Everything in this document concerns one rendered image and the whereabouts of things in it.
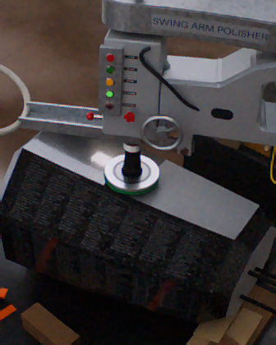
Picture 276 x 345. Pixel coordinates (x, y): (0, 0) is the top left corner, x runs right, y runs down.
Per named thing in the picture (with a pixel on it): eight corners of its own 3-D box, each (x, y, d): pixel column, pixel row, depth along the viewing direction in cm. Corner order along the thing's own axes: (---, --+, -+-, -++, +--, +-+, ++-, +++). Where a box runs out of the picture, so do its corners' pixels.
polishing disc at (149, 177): (95, 181, 254) (95, 179, 253) (118, 150, 269) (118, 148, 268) (145, 198, 248) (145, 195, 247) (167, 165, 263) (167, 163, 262)
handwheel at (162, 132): (184, 138, 235) (186, 104, 225) (181, 155, 227) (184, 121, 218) (143, 133, 236) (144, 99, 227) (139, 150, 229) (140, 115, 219)
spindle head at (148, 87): (204, 119, 250) (211, 24, 221) (200, 154, 233) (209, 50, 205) (112, 107, 253) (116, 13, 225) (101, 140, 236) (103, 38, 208)
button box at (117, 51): (121, 112, 228) (124, 45, 210) (120, 116, 226) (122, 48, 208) (99, 109, 229) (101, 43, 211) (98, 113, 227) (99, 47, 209)
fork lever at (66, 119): (196, 128, 251) (198, 117, 248) (192, 158, 237) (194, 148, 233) (29, 105, 257) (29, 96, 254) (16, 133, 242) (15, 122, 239)
